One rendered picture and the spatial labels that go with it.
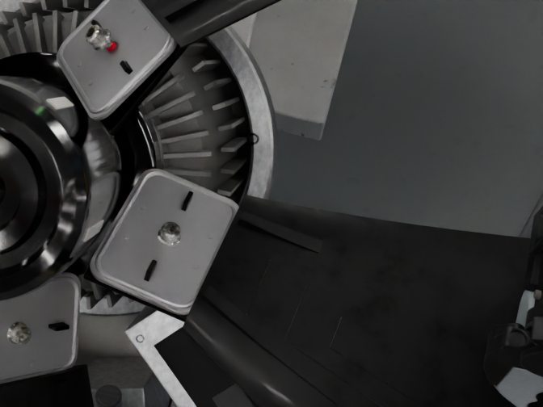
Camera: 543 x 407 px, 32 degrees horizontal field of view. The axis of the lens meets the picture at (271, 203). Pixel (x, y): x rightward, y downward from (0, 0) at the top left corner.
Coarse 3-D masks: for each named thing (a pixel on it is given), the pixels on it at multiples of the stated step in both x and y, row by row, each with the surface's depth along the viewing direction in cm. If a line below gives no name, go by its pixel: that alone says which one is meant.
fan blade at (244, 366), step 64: (256, 256) 56; (320, 256) 57; (384, 256) 57; (448, 256) 58; (512, 256) 58; (192, 320) 52; (256, 320) 53; (320, 320) 54; (384, 320) 55; (448, 320) 56; (512, 320) 56; (256, 384) 52; (320, 384) 52; (384, 384) 53; (448, 384) 54
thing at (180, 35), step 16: (144, 0) 53; (160, 0) 52; (176, 0) 52; (192, 0) 50; (208, 0) 50; (224, 0) 50; (240, 0) 49; (256, 0) 49; (272, 0) 49; (160, 16) 52; (176, 16) 51; (192, 16) 50; (208, 16) 50; (224, 16) 49; (240, 16) 49; (176, 32) 50; (192, 32) 50; (208, 32) 50
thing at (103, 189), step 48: (0, 96) 48; (48, 96) 50; (0, 144) 49; (48, 144) 49; (96, 144) 52; (144, 144) 59; (0, 192) 50; (48, 192) 50; (96, 192) 50; (0, 240) 50; (48, 240) 50; (96, 240) 55; (0, 288) 50
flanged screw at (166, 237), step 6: (168, 222) 55; (174, 222) 56; (162, 228) 55; (168, 228) 56; (174, 228) 56; (162, 234) 55; (168, 234) 55; (174, 234) 55; (162, 240) 55; (168, 240) 55; (174, 240) 55
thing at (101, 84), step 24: (120, 0) 56; (120, 24) 55; (144, 24) 53; (72, 48) 57; (120, 48) 53; (144, 48) 52; (168, 48) 51; (72, 72) 55; (96, 72) 54; (120, 72) 52; (144, 72) 51; (96, 96) 52; (120, 96) 51
